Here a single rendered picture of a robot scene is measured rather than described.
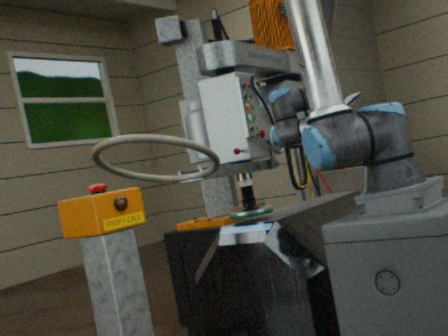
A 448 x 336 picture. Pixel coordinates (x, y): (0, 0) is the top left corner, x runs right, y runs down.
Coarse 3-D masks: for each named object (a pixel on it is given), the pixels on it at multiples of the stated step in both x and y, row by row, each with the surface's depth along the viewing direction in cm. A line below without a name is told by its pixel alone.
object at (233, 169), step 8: (264, 160) 291; (200, 168) 240; (224, 168) 256; (232, 168) 262; (240, 168) 268; (248, 168) 275; (256, 168) 283; (264, 168) 290; (272, 168) 298; (208, 176) 244; (216, 176) 249
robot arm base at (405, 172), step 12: (396, 156) 179; (408, 156) 181; (372, 168) 184; (384, 168) 180; (396, 168) 179; (408, 168) 180; (420, 168) 183; (372, 180) 185; (384, 180) 180; (396, 180) 178; (408, 180) 178; (420, 180) 180; (372, 192) 184
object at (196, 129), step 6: (186, 114) 366; (192, 114) 364; (198, 114) 362; (180, 120) 372; (186, 120) 366; (192, 120) 363; (198, 120) 362; (186, 126) 367; (192, 126) 364; (198, 126) 362; (204, 126) 362; (192, 132) 364; (198, 132) 363; (204, 132) 362; (192, 138) 365; (198, 138) 363; (204, 138) 362; (204, 144) 362; (186, 150) 373; (192, 150) 367
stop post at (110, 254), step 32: (96, 192) 117; (128, 192) 117; (64, 224) 116; (96, 224) 110; (128, 224) 115; (96, 256) 115; (128, 256) 117; (96, 288) 117; (128, 288) 116; (96, 320) 118; (128, 320) 116
